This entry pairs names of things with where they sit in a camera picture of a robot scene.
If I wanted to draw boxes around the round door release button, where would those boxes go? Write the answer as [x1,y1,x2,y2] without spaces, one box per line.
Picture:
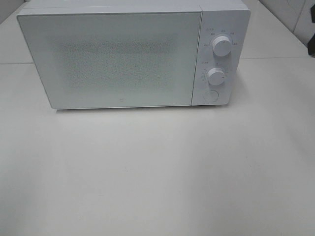
[203,90,219,104]

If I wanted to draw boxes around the white microwave oven body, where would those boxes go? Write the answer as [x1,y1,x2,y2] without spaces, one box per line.
[17,0,251,106]

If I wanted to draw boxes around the white timer knob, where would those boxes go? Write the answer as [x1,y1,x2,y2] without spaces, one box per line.
[205,67,226,86]

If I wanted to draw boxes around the white microwave door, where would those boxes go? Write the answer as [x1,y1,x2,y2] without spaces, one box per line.
[18,12,201,109]

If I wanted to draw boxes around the upper white power knob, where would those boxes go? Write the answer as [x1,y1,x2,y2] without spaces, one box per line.
[212,35,232,57]

